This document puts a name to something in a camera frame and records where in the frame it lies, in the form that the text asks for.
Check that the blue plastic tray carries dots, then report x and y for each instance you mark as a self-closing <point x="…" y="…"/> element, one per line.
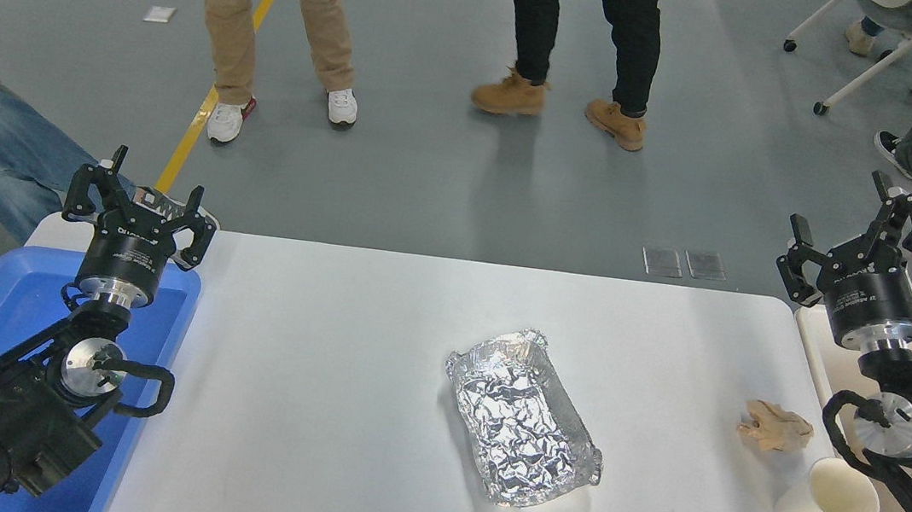
<point x="13" y="300"/>

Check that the white paper scrap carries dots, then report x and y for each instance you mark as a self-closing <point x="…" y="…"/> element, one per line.
<point x="159" y="14"/>

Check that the white-framed wheeled chair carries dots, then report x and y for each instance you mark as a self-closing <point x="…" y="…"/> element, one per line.
<point x="904" y="15"/>

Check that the silver foil tray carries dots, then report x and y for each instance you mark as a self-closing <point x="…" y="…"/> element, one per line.
<point x="522" y="427"/>

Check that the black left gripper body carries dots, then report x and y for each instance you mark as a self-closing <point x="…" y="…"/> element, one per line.
<point x="123" y="252"/>

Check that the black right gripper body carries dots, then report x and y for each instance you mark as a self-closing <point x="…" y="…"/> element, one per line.
<point x="872" y="299"/>

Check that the crumpled tan paper ball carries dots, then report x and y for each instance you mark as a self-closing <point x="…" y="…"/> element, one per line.
<point x="775" y="428"/>

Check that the cream paper cup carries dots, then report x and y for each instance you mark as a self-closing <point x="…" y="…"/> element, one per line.
<point x="823" y="504"/>

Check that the clear floor plate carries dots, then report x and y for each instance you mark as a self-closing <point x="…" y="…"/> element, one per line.
<point x="663" y="262"/>
<point x="706" y="266"/>

